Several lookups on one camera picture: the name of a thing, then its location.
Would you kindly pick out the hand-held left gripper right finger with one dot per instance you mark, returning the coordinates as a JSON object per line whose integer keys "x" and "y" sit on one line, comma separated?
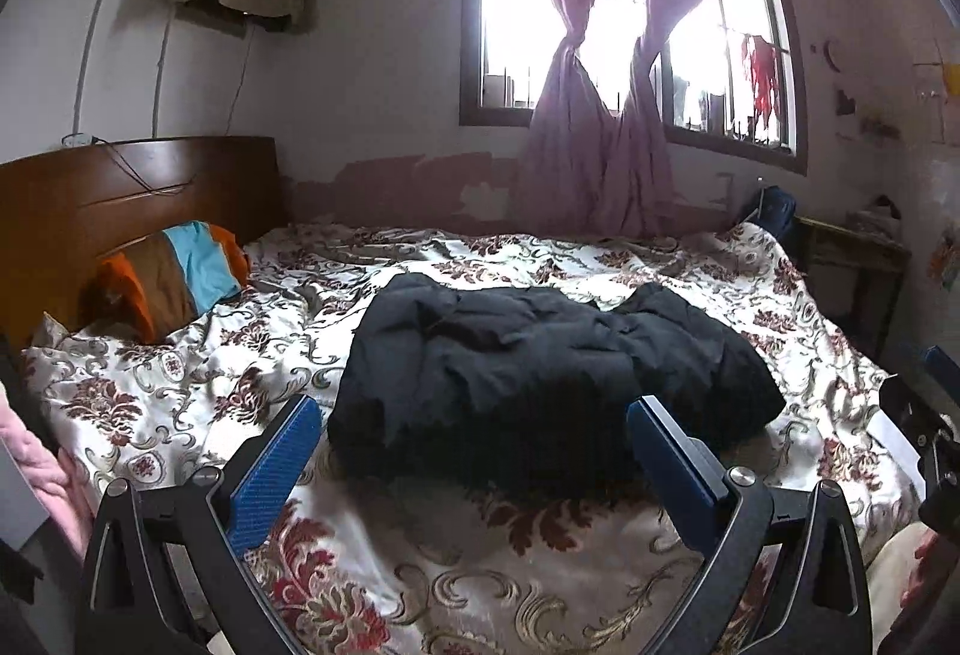
{"x": 675, "y": 475}

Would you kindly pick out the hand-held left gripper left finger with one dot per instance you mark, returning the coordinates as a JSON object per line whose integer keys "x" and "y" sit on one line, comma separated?
{"x": 274, "y": 467}

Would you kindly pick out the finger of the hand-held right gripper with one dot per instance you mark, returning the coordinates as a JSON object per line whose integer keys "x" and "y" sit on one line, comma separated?
{"x": 907, "y": 400}
{"x": 943, "y": 364}

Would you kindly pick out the dark padded jacket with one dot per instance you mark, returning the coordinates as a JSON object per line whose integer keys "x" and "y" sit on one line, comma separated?
{"x": 525, "y": 370}

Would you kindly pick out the red hanging clothes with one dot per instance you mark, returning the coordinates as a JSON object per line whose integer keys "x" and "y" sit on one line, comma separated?
{"x": 761, "y": 77}

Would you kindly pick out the person's right hand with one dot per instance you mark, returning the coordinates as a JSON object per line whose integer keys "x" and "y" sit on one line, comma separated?
{"x": 916, "y": 572}

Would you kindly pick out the floral bedspread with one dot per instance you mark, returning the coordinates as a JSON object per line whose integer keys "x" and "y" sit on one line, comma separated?
{"x": 225, "y": 370}

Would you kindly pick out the wooden desk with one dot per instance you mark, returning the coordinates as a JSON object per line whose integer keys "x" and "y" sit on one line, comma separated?
{"x": 855, "y": 257}

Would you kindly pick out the pile on desk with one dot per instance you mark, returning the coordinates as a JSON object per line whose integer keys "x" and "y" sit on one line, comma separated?
{"x": 876, "y": 216}

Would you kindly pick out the striped pillow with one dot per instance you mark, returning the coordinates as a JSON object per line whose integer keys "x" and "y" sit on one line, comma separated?
{"x": 180, "y": 272}

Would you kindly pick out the blue bag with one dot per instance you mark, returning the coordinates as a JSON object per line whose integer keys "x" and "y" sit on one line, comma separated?
{"x": 776, "y": 212}

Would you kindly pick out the pink padded garment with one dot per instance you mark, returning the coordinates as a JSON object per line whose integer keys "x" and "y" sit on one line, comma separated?
{"x": 45, "y": 475}

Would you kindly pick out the grey flat panel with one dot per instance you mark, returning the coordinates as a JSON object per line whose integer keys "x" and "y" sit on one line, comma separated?
{"x": 19, "y": 497}

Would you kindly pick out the wooden headboard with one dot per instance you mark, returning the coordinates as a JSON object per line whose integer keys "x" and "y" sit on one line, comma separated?
{"x": 112, "y": 197}

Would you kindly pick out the pink curtain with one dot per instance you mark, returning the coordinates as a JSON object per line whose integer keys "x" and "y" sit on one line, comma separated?
{"x": 566, "y": 122}
{"x": 645, "y": 130}

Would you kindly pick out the white power strip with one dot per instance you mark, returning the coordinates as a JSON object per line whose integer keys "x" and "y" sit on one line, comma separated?
{"x": 77, "y": 139}

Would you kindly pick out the window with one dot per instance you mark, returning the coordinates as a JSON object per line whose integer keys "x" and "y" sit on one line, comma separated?
{"x": 697, "y": 54}

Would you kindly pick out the white wall conduit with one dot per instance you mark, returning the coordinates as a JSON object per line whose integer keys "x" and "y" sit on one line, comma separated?
{"x": 166, "y": 24}
{"x": 97, "y": 9}

